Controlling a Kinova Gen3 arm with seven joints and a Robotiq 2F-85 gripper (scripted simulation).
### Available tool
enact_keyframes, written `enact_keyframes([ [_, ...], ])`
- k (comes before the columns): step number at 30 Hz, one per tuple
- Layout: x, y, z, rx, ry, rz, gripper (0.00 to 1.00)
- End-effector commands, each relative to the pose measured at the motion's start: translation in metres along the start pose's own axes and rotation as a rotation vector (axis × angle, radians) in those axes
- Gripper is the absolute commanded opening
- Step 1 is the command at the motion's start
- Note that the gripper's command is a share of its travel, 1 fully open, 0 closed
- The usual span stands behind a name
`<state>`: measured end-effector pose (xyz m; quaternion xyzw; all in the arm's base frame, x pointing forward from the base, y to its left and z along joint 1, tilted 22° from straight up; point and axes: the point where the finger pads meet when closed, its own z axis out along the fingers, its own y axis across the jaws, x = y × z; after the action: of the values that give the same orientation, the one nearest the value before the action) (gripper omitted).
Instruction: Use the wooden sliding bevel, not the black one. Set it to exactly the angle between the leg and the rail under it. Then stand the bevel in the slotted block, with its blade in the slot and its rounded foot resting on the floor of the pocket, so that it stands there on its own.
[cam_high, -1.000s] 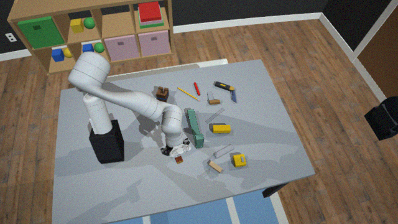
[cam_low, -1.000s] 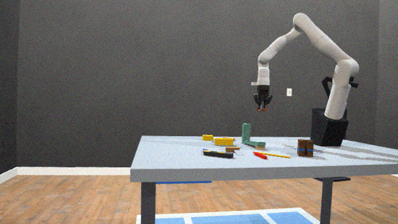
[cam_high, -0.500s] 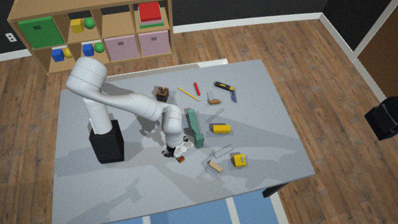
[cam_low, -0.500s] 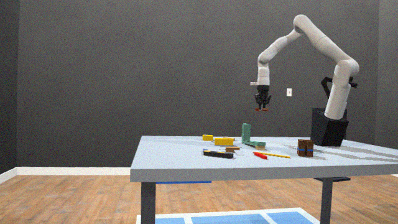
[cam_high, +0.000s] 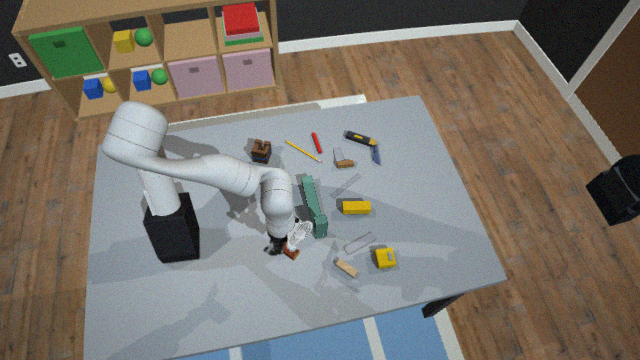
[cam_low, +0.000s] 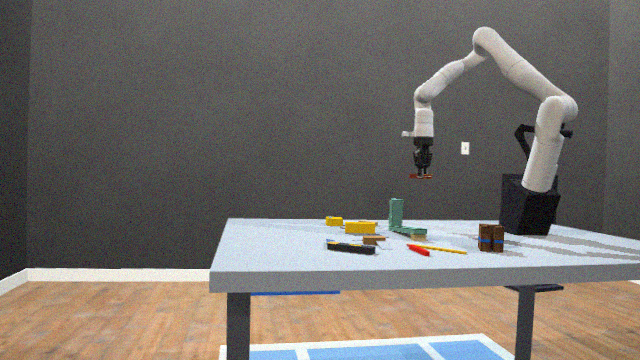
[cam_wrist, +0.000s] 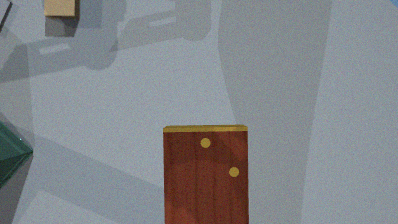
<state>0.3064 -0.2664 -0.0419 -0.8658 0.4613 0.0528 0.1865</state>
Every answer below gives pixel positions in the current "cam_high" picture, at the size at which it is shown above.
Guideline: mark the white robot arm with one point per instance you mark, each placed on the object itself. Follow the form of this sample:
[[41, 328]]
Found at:
[[136, 133]]

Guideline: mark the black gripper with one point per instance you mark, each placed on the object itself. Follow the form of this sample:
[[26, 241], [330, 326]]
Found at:
[[274, 251]]

